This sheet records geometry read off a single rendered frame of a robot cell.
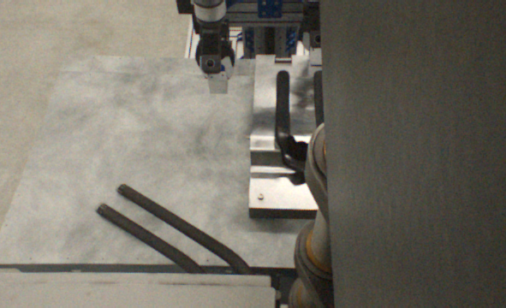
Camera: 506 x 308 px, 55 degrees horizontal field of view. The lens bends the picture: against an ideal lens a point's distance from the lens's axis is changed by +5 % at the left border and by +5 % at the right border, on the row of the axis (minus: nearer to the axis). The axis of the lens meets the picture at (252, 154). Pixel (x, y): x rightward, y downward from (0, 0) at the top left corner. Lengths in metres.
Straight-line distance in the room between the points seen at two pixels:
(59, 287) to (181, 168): 0.86
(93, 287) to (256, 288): 0.16
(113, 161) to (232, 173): 0.34
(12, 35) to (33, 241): 1.95
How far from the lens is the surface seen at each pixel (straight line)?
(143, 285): 0.49
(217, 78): 1.31
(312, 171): 0.46
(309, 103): 1.34
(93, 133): 1.47
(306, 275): 0.67
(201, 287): 0.48
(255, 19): 1.83
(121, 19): 3.04
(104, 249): 1.27
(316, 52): 1.39
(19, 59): 2.99
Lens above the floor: 1.92
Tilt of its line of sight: 57 degrees down
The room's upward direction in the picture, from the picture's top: 3 degrees counter-clockwise
